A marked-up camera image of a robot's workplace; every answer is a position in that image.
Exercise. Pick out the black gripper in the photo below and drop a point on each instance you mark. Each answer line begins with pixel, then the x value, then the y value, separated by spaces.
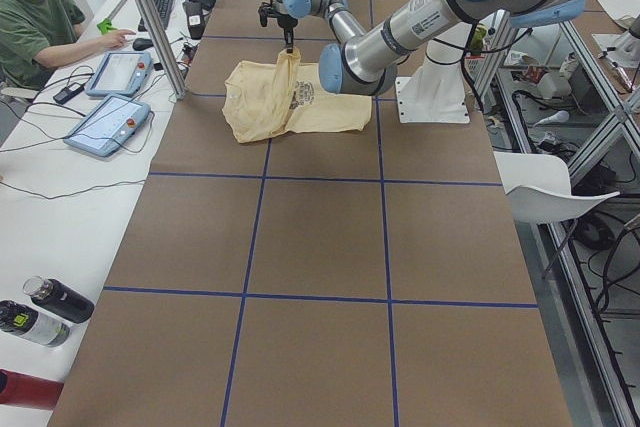
pixel 286 23

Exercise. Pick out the cream long-sleeve printed shirt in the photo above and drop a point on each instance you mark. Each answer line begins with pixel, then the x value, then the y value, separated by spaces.
pixel 268 100

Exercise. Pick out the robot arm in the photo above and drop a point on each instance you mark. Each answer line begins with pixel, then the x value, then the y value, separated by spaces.
pixel 364 62

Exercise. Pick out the black keyboard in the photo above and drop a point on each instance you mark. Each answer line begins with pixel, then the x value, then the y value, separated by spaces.
pixel 164 9

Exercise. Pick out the black computer mouse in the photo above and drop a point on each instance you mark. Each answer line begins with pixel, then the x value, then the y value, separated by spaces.
pixel 141 44

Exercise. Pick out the upper blue teach pendant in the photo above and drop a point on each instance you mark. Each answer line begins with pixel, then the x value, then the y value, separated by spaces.
pixel 123 73

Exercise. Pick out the blue teach pendant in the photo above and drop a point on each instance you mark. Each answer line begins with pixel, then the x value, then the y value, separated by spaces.
pixel 106 128
pixel 123 73

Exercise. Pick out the green plastic clip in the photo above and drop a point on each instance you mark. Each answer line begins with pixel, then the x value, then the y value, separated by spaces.
pixel 105 27

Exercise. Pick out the lower blue teach pendant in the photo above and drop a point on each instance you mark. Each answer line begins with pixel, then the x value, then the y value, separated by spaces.
pixel 106 128

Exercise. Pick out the black phone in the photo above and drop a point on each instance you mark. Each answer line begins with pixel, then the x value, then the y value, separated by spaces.
pixel 68 92

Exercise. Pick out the person in green shirt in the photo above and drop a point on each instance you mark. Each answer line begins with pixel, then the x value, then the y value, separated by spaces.
pixel 41 36

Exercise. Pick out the white chair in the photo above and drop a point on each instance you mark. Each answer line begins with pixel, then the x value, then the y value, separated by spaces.
pixel 538 188

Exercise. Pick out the black water bottle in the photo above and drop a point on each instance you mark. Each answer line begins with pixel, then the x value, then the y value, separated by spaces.
pixel 56 297

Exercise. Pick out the grey labelled bottle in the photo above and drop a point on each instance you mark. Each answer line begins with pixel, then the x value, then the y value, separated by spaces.
pixel 31 325

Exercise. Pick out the red bottle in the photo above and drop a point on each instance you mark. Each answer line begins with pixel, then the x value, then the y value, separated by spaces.
pixel 21 390

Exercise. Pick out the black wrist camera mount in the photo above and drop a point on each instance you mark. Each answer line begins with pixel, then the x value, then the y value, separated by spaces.
pixel 266 11

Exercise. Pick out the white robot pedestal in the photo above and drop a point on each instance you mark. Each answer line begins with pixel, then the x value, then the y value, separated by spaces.
pixel 435 93

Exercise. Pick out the aluminium frame post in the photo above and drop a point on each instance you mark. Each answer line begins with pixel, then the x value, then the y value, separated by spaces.
pixel 162 45

